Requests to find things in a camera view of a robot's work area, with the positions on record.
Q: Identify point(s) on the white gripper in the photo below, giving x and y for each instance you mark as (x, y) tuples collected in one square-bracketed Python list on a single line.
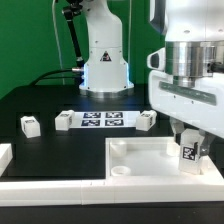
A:
[(201, 106)]

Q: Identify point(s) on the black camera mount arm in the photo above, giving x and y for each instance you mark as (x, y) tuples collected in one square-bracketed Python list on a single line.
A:
[(74, 9)]

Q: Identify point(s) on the white U-shaped obstacle fence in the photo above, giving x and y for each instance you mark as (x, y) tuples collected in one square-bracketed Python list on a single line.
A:
[(118, 189)]

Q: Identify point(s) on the white square table top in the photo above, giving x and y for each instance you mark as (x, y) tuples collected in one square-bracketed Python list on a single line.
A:
[(149, 156)]

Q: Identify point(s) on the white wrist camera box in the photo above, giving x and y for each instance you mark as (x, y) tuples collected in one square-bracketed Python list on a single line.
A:
[(156, 60)]

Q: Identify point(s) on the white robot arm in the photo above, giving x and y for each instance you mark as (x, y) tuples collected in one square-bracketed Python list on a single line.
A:
[(187, 80)]

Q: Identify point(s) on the white fiducial marker sheet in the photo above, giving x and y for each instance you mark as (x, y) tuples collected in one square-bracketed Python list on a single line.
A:
[(105, 119)]

